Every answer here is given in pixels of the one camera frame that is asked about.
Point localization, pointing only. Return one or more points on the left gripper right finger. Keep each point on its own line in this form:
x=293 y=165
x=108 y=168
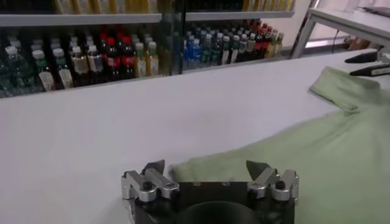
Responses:
x=265 y=179

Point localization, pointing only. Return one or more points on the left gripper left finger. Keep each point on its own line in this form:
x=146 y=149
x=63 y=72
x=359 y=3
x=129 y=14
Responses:
x=152 y=179

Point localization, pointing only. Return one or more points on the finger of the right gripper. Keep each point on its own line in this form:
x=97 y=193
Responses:
x=365 y=57
x=371 y=71

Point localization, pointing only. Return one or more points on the green polo shirt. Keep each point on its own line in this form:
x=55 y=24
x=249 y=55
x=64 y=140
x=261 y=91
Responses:
x=320 y=158

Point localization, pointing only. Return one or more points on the white side table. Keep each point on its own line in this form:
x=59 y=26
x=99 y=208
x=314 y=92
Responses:
x=344 y=21

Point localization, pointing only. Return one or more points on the red cap cola bottle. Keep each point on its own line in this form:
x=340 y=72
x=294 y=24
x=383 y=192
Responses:
x=259 y=47
x=128 y=61
x=266 y=45
x=112 y=62

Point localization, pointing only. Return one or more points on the dark drink bottle white cap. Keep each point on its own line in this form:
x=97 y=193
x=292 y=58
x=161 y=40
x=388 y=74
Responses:
x=44 y=73
x=251 y=47
x=226 y=53
x=63 y=71
x=242 y=48
x=95 y=64
x=80 y=65
x=234 y=51

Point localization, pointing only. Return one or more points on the blue drink bottle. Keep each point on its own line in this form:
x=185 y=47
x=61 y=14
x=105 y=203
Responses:
x=196 y=54
x=189 y=56

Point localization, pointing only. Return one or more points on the beverage shelf unit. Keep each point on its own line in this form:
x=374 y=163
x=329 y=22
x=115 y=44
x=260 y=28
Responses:
x=243 y=15
x=76 y=19

